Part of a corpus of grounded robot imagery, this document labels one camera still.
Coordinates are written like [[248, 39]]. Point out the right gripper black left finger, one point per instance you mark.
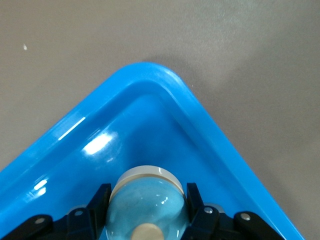
[[100, 207]]

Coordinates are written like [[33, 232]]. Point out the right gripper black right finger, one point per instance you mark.
[[200, 217]]

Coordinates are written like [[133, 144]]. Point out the blue call bell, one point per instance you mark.
[[145, 200]]

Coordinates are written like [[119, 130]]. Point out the blue plastic tray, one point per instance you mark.
[[150, 125]]

